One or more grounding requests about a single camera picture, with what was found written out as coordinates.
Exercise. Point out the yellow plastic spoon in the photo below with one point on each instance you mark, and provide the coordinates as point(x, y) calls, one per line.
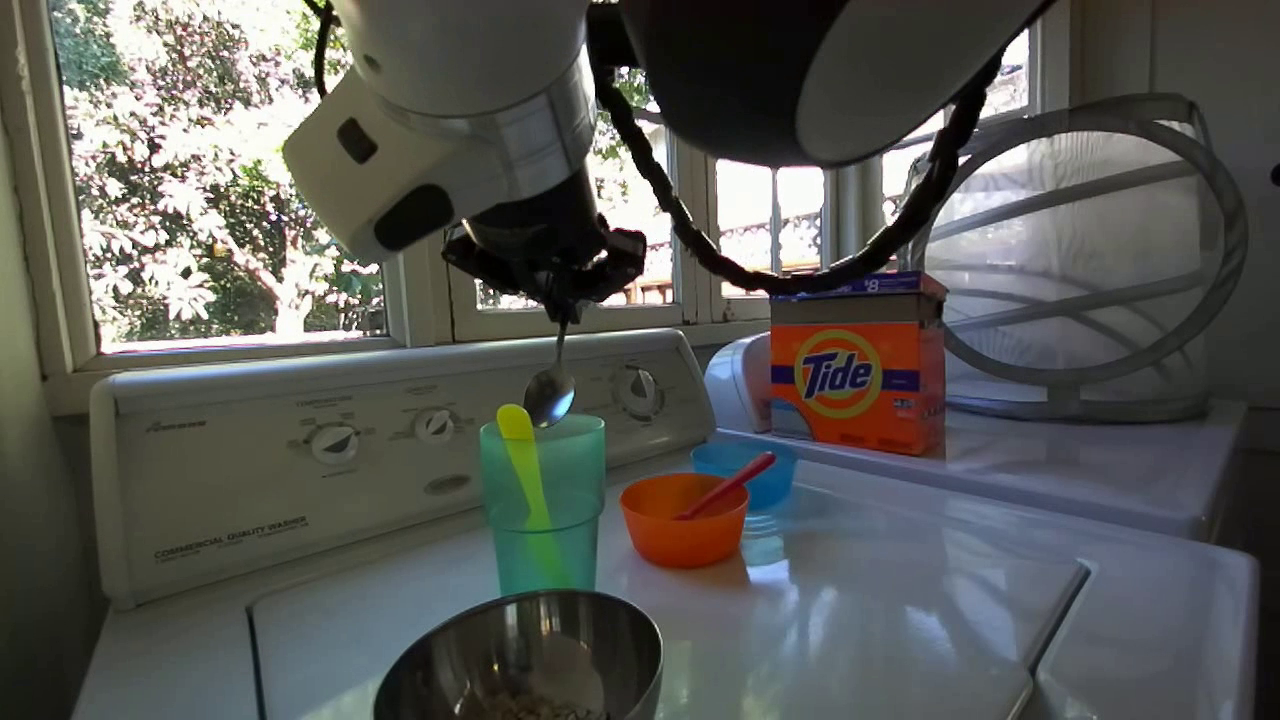
point(513, 424)

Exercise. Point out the stainless steel bowl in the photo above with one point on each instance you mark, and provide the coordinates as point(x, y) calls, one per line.
point(523, 662)

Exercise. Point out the orange plastic bowl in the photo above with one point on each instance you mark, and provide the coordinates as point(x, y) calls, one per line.
point(673, 526)

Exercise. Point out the white mesh laundry hamper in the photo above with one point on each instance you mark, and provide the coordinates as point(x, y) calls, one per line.
point(1082, 306)

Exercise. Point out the red plastic spoon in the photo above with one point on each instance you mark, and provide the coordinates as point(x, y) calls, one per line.
point(726, 484)

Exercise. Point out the white window frame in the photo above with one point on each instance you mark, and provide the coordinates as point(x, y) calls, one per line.
point(42, 200)

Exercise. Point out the white washer lid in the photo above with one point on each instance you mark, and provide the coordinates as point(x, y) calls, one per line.
point(853, 627)

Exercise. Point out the large washer dial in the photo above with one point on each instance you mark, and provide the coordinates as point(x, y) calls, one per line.
point(637, 391)

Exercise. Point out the white washing machine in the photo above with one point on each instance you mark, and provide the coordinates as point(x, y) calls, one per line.
point(202, 494)

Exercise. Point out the green plastic cup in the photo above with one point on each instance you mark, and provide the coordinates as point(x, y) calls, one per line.
point(572, 504)

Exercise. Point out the metal spoon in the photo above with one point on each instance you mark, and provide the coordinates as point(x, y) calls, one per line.
point(551, 397)

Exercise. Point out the small washer knob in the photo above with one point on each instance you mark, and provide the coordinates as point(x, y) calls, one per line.
point(334, 442)
point(434, 424)

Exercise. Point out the blue plastic bowl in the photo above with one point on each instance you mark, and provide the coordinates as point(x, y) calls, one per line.
point(772, 482)

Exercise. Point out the white dryer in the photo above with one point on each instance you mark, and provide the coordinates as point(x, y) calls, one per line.
point(1067, 465)

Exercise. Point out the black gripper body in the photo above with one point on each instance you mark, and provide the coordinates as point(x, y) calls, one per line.
point(547, 242)

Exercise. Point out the orange Tide detergent box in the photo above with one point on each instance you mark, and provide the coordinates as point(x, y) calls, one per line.
point(853, 385)

